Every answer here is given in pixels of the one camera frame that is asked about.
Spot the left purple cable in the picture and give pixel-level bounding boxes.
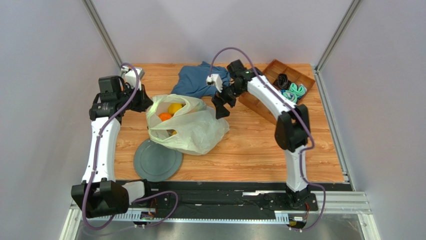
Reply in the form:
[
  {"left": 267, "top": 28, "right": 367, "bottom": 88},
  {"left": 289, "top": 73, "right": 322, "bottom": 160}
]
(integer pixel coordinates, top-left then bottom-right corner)
[{"left": 81, "top": 62, "right": 141, "bottom": 231}]

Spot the blue crumpled cloth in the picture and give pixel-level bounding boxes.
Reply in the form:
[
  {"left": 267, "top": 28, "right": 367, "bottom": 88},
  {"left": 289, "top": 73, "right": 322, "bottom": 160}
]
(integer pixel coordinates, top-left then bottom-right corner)
[{"left": 171, "top": 61, "right": 217, "bottom": 99}]

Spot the fake orange fruit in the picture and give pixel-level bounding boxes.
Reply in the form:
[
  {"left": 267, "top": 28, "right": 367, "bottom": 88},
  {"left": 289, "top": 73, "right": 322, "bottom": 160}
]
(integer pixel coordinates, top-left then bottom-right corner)
[{"left": 158, "top": 112, "right": 173, "bottom": 122}]

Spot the translucent pale green plastic bag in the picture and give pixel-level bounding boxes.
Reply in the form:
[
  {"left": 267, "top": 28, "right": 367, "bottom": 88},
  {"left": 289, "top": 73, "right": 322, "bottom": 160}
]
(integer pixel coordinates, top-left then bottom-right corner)
[{"left": 146, "top": 94, "right": 230, "bottom": 155}]

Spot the black rolled sock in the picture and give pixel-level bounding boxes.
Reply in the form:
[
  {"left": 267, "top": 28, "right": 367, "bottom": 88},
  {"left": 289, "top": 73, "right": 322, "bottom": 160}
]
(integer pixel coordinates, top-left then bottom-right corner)
[{"left": 273, "top": 73, "right": 292, "bottom": 90}]

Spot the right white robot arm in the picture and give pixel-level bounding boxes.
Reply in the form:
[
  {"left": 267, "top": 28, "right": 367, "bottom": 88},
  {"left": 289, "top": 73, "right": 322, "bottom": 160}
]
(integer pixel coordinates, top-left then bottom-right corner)
[{"left": 206, "top": 60, "right": 312, "bottom": 209}]

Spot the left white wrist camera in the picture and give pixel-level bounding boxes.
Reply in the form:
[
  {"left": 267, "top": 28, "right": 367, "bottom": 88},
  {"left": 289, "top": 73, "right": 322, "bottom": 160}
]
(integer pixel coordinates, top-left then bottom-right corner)
[{"left": 121, "top": 66, "right": 145, "bottom": 90}]

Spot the grey round plate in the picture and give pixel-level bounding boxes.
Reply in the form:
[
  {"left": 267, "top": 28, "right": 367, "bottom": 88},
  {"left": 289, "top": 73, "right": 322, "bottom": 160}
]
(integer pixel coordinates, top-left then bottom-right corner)
[{"left": 133, "top": 139, "right": 183, "bottom": 183}]

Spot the white teal rolled sock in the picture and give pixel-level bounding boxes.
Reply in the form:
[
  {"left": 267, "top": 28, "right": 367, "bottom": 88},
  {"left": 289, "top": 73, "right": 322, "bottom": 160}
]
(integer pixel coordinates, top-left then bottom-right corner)
[{"left": 280, "top": 89, "right": 298, "bottom": 104}]

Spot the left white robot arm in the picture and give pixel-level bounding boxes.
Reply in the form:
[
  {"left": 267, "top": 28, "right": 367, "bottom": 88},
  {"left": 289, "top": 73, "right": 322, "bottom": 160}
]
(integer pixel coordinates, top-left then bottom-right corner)
[{"left": 71, "top": 75, "right": 153, "bottom": 219}]

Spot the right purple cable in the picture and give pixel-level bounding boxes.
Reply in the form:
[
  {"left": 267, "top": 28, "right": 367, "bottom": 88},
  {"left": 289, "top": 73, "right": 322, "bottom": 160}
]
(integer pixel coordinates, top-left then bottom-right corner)
[{"left": 208, "top": 46, "right": 327, "bottom": 232}]

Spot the purple cable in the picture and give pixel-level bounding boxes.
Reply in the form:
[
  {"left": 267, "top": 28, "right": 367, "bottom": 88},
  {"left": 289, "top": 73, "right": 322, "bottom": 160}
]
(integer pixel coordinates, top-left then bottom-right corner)
[
  {"left": 208, "top": 46, "right": 327, "bottom": 232},
  {"left": 81, "top": 62, "right": 141, "bottom": 231}
]

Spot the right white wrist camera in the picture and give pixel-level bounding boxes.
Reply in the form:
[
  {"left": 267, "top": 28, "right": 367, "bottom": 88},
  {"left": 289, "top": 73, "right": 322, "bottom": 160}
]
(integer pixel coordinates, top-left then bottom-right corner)
[{"left": 206, "top": 73, "right": 223, "bottom": 93}]

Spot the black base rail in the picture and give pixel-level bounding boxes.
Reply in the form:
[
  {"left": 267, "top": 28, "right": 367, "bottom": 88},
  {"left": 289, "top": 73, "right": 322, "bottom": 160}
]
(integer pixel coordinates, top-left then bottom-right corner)
[{"left": 130, "top": 181, "right": 321, "bottom": 229}]

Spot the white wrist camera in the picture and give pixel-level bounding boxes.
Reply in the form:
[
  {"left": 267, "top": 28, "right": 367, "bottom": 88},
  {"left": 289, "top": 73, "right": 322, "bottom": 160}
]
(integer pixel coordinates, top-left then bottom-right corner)
[
  {"left": 121, "top": 66, "right": 145, "bottom": 90},
  {"left": 206, "top": 73, "right": 223, "bottom": 93}
]

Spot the fake yellow lemon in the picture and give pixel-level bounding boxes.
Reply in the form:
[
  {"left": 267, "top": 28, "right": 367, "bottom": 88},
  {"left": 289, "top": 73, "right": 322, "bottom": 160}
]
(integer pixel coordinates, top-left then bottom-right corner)
[{"left": 167, "top": 103, "right": 185, "bottom": 116}]

